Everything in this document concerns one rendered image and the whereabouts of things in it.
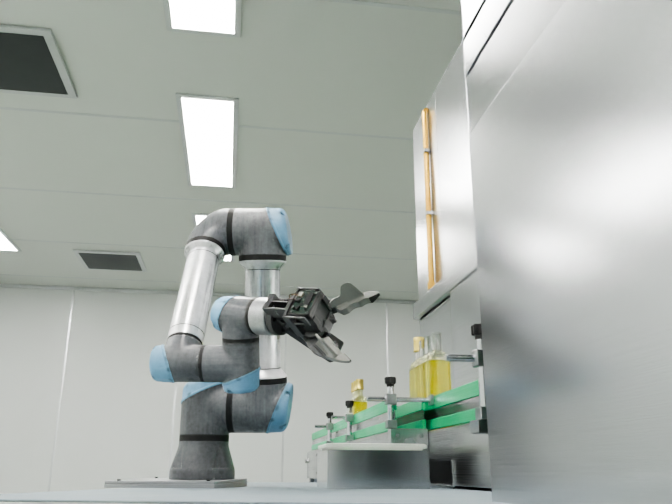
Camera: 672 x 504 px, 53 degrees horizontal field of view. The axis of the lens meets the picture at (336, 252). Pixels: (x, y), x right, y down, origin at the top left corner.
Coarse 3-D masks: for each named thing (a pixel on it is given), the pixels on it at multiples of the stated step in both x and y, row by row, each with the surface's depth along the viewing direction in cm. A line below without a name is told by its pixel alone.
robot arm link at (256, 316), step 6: (258, 300) 133; (264, 300) 132; (252, 306) 132; (258, 306) 131; (252, 312) 132; (258, 312) 131; (264, 312) 130; (252, 318) 131; (258, 318) 130; (264, 318) 130; (252, 324) 132; (258, 324) 131; (264, 324) 130; (252, 330) 133; (258, 330) 132; (264, 330) 131
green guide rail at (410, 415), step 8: (400, 408) 193; (408, 408) 184; (416, 408) 176; (424, 408) 171; (400, 416) 192; (408, 416) 185; (416, 416) 177; (400, 424) 193; (408, 424) 183; (416, 424) 175; (424, 424) 170; (384, 432) 211
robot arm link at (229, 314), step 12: (216, 300) 139; (228, 300) 137; (240, 300) 135; (252, 300) 134; (216, 312) 137; (228, 312) 135; (240, 312) 133; (216, 324) 138; (228, 324) 135; (240, 324) 134; (228, 336) 135; (240, 336) 135; (252, 336) 136
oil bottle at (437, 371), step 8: (432, 352) 180; (440, 352) 180; (432, 360) 178; (440, 360) 178; (432, 368) 178; (440, 368) 178; (448, 368) 178; (432, 376) 177; (440, 376) 177; (448, 376) 177; (432, 384) 176; (440, 384) 176; (448, 384) 177; (432, 392) 176; (440, 392) 176
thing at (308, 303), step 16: (304, 288) 127; (272, 304) 129; (288, 304) 126; (304, 304) 124; (320, 304) 126; (272, 320) 129; (288, 320) 124; (304, 320) 122; (320, 320) 126; (336, 320) 128; (304, 336) 127; (320, 336) 126
